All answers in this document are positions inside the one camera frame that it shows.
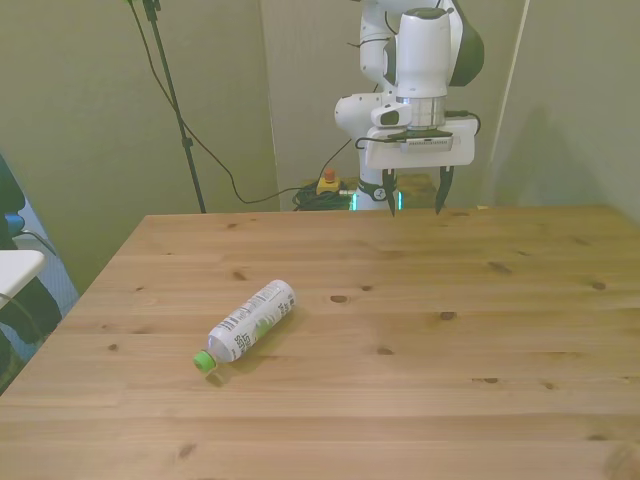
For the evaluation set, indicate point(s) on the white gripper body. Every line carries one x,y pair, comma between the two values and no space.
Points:
462,147

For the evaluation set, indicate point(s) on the yellow emergency stop box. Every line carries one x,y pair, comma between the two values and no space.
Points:
330,185

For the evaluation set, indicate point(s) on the black camera stand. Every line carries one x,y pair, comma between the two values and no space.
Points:
172,97

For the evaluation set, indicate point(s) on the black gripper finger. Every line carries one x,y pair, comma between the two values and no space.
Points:
442,192
390,192

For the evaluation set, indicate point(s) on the white bottle with green cap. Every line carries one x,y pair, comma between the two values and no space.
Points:
252,320

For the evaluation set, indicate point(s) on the white side table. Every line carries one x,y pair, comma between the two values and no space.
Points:
15,270

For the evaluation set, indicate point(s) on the dark office chair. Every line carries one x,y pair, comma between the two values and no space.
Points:
10,200

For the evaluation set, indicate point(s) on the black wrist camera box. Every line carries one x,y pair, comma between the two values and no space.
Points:
425,137

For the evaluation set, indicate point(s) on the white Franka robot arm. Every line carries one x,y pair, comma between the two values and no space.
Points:
422,55

